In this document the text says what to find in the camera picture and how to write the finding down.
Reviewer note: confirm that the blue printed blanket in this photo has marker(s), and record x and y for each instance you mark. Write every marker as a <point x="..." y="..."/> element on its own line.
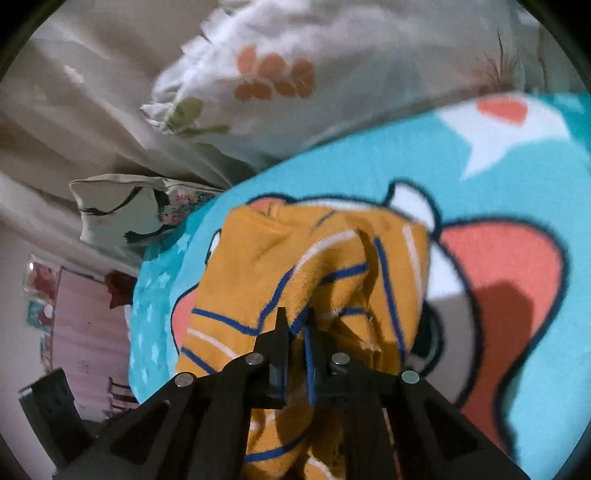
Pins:
<point x="508" y="194"/>

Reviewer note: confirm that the yellow striped sweater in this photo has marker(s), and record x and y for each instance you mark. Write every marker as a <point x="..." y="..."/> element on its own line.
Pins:
<point x="258" y="258"/>

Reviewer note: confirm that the leaf print pillow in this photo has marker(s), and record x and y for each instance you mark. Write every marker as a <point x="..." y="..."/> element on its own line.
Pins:
<point x="323" y="46"/>

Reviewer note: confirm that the wall poster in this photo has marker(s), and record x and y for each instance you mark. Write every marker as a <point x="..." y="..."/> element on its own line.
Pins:
<point x="39" y="295"/>

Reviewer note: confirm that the dark red cloth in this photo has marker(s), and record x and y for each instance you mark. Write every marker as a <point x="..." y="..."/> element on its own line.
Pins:
<point x="119" y="288"/>

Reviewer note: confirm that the beige curtain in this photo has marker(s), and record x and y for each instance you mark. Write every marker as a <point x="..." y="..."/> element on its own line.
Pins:
<point x="69" y="115"/>

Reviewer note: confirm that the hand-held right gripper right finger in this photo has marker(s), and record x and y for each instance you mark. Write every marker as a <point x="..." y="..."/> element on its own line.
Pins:
<point x="311" y="369"/>

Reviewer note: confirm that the dark wooden chair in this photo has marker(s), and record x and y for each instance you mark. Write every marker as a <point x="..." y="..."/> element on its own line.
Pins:
<point x="122" y="394"/>

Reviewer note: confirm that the pink curtain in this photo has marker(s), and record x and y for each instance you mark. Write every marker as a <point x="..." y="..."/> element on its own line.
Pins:
<point x="87" y="332"/>

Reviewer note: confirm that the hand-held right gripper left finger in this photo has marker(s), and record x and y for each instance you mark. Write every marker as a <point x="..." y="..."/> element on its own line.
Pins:
<point x="280" y="374"/>

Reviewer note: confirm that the floral branch print pillow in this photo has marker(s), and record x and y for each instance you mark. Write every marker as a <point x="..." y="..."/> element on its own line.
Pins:
<point x="115" y="207"/>

